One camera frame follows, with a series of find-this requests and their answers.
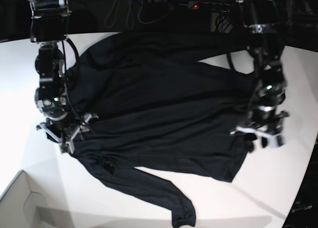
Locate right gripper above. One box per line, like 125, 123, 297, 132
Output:
36, 112, 99, 154

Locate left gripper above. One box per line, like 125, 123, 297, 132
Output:
230, 110, 289, 152

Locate black long-sleeve t-shirt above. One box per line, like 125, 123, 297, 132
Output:
70, 32, 254, 228

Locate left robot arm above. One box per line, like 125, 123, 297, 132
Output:
231, 0, 289, 149

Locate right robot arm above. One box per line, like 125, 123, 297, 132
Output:
26, 0, 95, 153

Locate white cardboard box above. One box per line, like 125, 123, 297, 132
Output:
0, 170, 51, 228

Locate black power strip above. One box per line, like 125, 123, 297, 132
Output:
187, 1, 237, 12

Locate tangled cables on floor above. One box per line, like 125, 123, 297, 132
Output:
104, 0, 174, 30

